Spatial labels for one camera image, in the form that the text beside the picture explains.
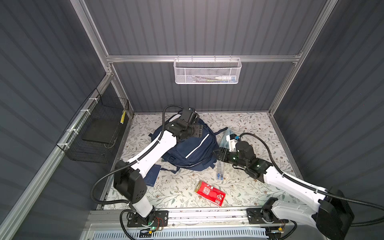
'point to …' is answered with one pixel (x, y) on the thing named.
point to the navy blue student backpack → (193, 154)
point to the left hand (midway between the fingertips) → (196, 128)
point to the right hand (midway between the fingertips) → (215, 153)
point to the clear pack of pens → (220, 170)
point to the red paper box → (210, 193)
